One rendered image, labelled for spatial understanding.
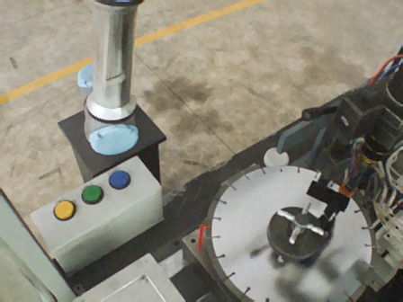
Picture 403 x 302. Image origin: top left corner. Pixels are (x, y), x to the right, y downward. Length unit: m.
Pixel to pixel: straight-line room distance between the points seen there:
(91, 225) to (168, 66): 1.86
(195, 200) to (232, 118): 1.29
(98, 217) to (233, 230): 0.29
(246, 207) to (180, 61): 1.93
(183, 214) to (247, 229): 0.28
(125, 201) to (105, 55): 0.31
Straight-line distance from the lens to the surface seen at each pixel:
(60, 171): 2.08
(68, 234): 0.83
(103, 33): 0.76
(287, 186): 0.83
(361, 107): 0.58
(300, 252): 0.75
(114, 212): 0.84
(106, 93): 0.85
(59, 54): 2.81
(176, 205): 1.01
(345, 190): 0.84
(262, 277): 0.72
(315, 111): 0.59
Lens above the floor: 1.61
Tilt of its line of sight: 57 degrees down
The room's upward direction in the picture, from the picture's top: 7 degrees clockwise
